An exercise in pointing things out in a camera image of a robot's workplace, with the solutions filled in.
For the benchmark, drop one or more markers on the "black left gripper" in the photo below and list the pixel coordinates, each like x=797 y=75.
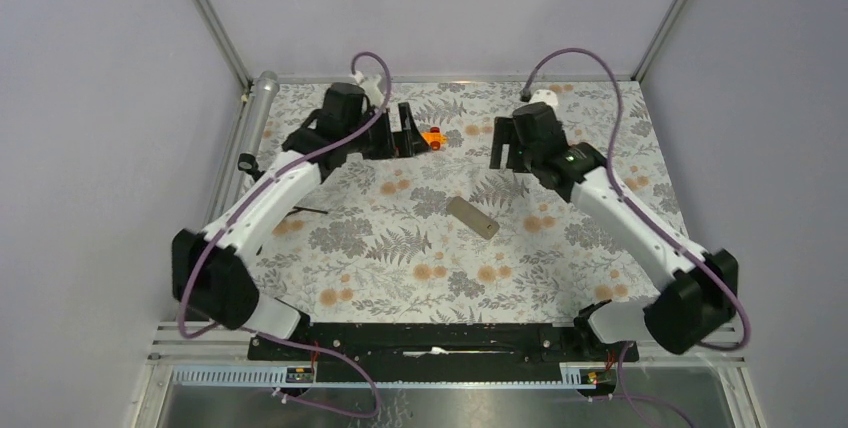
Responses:
x=406 y=143

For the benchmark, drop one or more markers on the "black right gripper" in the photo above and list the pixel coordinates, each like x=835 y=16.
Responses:
x=505 y=133

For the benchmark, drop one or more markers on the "grey remote control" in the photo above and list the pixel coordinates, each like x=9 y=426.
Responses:
x=472 y=217

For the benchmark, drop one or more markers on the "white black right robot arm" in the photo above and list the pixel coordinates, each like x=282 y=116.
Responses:
x=696 y=288

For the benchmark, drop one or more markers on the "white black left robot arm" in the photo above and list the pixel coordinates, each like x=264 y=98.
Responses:
x=211 y=268

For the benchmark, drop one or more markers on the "orange toy car chassis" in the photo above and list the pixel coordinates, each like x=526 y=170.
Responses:
x=435 y=139

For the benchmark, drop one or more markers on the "floral patterned table mat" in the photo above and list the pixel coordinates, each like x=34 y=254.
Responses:
x=388 y=251

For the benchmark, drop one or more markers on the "black mini tripod stand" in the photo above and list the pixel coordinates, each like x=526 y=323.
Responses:
x=298 y=209

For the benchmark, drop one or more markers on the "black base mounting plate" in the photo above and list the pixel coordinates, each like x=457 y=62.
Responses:
x=437 y=352

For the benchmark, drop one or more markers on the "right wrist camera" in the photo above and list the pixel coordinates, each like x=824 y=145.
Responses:
x=546 y=96

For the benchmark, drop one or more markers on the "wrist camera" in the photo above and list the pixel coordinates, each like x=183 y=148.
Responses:
x=546 y=96
x=371 y=85

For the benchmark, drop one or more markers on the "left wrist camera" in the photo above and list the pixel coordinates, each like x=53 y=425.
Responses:
x=371 y=85

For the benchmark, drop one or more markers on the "white slotted cable duct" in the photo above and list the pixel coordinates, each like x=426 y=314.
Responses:
x=560 y=376

